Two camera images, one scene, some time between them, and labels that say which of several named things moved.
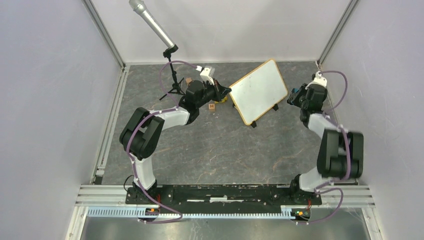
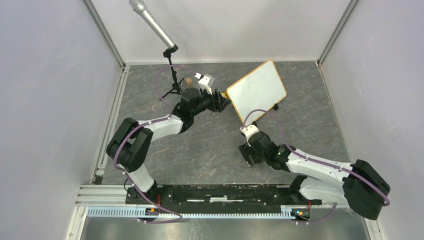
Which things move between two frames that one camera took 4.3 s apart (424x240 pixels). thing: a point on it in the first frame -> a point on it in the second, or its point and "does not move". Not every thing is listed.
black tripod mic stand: (176, 86) does not move
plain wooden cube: (188, 80) does not move
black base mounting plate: (224, 194) does not move
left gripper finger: (224, 91) -> (223, 102)
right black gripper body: (299, 98) -> (246, 150)
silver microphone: (139, 7) does not move
